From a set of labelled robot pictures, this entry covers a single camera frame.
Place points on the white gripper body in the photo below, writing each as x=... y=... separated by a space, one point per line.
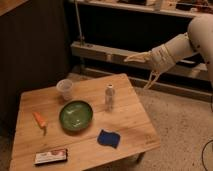
x=161 y=61

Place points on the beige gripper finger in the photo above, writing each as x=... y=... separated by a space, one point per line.
x=153 y=77
x=139 y=57

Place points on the white ceramic cup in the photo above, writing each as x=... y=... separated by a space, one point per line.
x=64 y=87

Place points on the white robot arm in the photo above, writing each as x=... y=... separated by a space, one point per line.
x=197 y=40

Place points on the green ceramic bowl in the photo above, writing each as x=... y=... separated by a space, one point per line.
x=76 y=115

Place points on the metal shelf rack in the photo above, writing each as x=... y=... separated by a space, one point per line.
x=104 y=35

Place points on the clear plastic bottle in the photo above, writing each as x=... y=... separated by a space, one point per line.
x=109 y=97

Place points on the wooden table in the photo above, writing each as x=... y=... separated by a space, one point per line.
x=117 y=127

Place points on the blue sponge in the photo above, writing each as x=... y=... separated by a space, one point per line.
x=108 y=138

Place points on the orange carrot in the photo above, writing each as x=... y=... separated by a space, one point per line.
x=40 y=120

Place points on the flat snack package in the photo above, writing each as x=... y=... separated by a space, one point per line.
x=52 y=156

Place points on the black handle on shelf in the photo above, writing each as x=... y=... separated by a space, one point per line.
x=187 y=63

